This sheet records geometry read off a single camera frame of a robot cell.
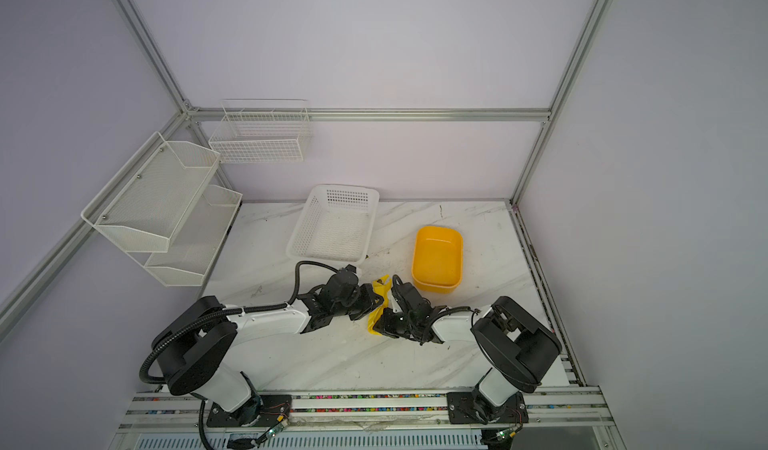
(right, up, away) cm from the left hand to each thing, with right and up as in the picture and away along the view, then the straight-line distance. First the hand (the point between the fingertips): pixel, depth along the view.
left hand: (385, 300), depth 85 cm
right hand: (-4, -8, 0) cm, 9 cm away
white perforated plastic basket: (-20, +22, +29) cm, 41 cm away
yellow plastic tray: (+18, +9, +22) cm, 30 cm away
